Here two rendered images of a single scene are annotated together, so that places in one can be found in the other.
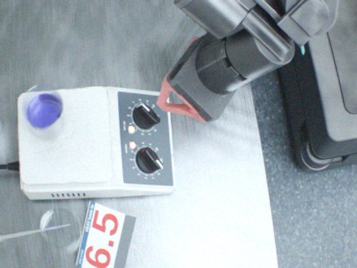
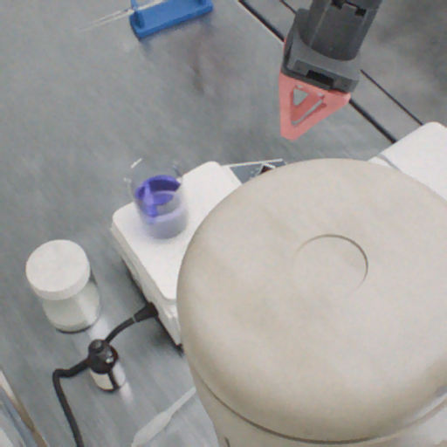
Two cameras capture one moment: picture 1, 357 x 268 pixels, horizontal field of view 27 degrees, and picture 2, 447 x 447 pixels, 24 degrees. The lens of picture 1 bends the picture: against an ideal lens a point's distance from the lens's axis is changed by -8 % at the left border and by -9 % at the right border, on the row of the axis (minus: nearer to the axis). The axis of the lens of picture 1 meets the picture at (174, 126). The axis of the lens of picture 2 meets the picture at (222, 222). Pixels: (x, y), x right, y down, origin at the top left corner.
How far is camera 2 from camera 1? 42 cm
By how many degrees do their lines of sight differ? 20
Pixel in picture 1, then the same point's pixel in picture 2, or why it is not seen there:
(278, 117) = not seen: hidden behind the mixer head
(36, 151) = (168, 257)
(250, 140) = not seen: hidden behind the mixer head
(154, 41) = (235, 128)
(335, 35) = (422, 113)
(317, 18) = not seen: outside the picture
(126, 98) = (242, 170)
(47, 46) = (112, 189)
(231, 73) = (347, 13)
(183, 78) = (300, 54)
